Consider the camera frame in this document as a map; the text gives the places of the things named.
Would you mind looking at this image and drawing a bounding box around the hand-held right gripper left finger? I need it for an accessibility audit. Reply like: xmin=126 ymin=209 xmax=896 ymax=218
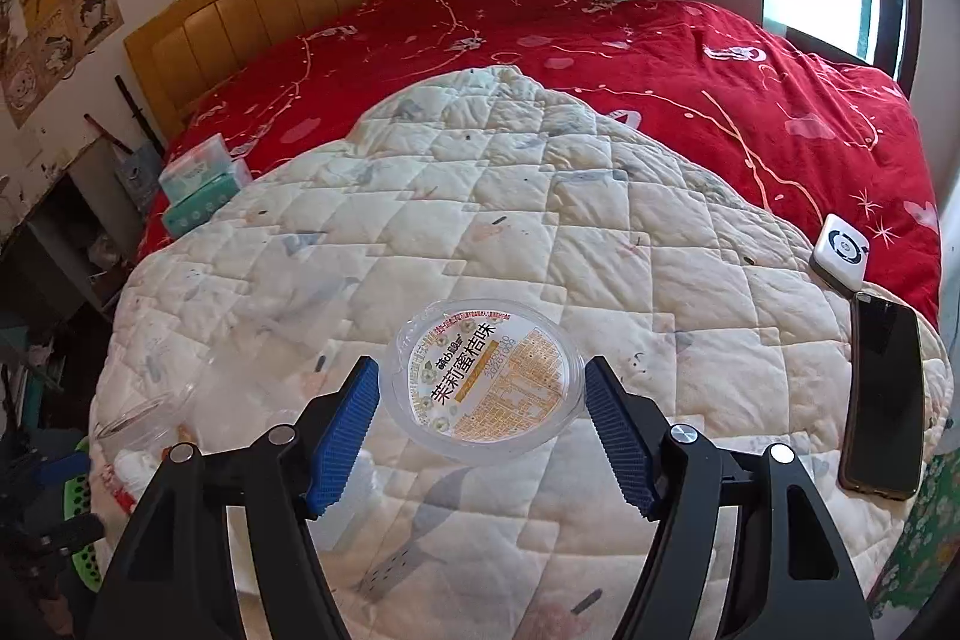
xmin=88 ymin=355 xmax=381 ymax=640

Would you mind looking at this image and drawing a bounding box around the green tissue pack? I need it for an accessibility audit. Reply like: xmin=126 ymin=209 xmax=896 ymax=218
xmin=161 ymin=182 xmax=254 ymax=236

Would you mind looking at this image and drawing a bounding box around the white tissue pack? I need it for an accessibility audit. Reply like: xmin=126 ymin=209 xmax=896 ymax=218
xmin=157 ymin=134 xmax=252 ymax=199

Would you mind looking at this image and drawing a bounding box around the reddish stick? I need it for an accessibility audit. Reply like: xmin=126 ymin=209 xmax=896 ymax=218
xmin=82 ymin=113 xmax=134 ymax=155

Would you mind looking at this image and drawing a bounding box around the dark stick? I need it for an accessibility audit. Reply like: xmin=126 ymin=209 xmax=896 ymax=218
xmin=115 ymin=75 xmax=164 ymax=157

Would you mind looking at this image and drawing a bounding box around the white power bank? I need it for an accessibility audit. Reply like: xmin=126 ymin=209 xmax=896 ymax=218
xmin=810 ymin=212 xmax=872 ymax=296

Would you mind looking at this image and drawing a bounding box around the floral bedsheet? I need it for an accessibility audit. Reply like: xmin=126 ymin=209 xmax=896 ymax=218
xmin=870 ymin=451 xmax=960 ymax=620

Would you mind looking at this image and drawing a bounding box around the white quilted blanket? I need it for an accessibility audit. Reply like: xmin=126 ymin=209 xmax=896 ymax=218
xmin=88 ymin=64 xmax=947 ymax=640

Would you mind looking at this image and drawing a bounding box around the grey bedside shelf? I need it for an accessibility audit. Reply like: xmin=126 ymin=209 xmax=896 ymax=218
xmin=0 ymin=160 xmax=155 ymax=345

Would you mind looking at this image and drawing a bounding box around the blue paper bag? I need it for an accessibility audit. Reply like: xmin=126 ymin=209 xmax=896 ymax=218
xmin=112 ymin=143 xmax=164 ymax=200

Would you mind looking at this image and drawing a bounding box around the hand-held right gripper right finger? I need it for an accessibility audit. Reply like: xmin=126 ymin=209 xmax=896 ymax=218
xmin=583 ymin=355 xmax=875 ymax=640

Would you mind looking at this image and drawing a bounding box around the black smartphone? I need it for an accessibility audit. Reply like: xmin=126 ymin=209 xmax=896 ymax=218
xmin=838 ymin=291 xmax=925 ymax=501

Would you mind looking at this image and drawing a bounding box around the red printed bedspread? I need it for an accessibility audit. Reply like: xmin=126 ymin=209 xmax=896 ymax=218
xmin=139 ymin=0 xmax=942 ymax=326

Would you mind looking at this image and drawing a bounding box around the green plastic basket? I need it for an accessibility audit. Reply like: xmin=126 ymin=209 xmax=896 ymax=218
xmin=64 ymin=434 xmax=104 ymax=594

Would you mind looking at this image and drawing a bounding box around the wooden headboard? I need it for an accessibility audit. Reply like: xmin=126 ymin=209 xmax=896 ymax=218
xmin=124 ymin=0 xmax=479 ymax=142

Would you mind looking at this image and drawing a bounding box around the clear plastic cup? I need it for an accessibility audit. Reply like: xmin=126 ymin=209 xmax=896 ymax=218
xmin=94 ymin=377 xmax=200 ymax=457

